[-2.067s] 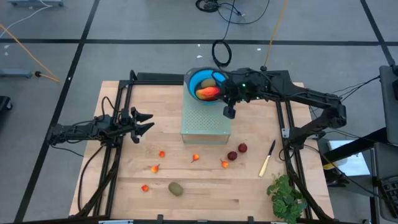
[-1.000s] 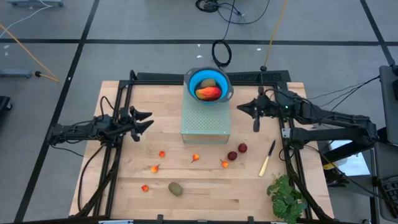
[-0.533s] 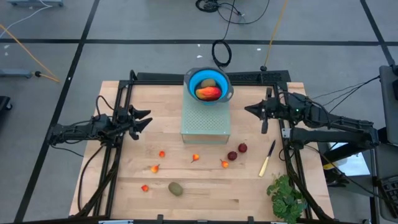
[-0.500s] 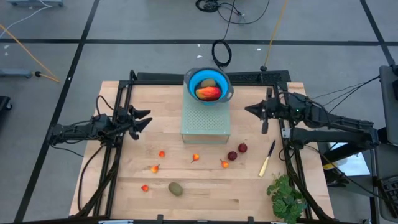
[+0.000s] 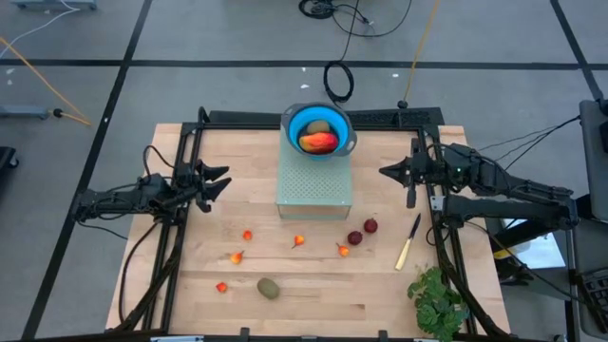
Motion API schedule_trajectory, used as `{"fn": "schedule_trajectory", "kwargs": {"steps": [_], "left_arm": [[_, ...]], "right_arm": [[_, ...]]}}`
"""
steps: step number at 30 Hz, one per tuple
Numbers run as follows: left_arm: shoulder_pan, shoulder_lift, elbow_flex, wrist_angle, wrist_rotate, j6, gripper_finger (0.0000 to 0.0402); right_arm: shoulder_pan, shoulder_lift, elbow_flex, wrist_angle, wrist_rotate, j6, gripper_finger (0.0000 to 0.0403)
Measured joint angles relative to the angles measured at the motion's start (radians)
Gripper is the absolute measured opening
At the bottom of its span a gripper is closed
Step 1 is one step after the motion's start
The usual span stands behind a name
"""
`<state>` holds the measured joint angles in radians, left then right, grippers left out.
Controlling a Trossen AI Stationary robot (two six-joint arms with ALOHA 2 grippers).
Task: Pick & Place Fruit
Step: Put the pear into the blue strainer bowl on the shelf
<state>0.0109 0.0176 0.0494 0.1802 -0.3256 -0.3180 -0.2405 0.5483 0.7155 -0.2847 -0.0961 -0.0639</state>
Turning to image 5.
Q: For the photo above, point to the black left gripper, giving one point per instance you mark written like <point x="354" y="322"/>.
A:
<point x="187" y="183"/>

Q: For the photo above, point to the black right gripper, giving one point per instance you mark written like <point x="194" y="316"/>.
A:
<point x="427" y="168"/>

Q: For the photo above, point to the dark red plum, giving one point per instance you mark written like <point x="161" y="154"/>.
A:
<point x="370" y="225"/>
<point x="354" y="237"/>

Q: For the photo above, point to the red yellow mango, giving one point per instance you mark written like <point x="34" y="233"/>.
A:
<point x="319" y="142"/>

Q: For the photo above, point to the brown green kiwi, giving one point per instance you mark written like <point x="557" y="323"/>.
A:
<point x="268" y="288"/>
<point x="318" y="127"/>

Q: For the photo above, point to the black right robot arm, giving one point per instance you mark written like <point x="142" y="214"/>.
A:
<point x="513" y="209"/>

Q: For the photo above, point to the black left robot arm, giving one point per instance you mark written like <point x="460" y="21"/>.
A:
<point x="119" y="199"/>

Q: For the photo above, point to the green perforated metal shelf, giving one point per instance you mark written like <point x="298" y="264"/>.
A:
<point x="313" y="185"/>

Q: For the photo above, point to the blue grey collapsible colander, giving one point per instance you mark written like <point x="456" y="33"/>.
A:
<point x="297" y="121"/>

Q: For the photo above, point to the green plant in white pot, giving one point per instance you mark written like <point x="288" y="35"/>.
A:
<point x="437" y="304"/>

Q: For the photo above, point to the pale flat screen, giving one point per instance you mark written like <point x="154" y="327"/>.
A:
<point x="537" y="252"/>

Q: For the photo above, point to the grey desk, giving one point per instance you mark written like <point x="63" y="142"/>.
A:
<point x="594" y="157"/>

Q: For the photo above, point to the grey metal floor bar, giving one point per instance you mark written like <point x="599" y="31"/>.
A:
<point x="54" y="5"/>
<point x="24" y="112"/>

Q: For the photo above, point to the black chair base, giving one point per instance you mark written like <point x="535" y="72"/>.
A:
<point x="7" y="157"/>

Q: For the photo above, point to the black keyboard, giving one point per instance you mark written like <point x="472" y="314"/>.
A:
<point x="596" y="294"/>

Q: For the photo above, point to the grey table-level camera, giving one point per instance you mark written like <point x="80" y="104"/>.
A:
<point x="309" y="338"/>

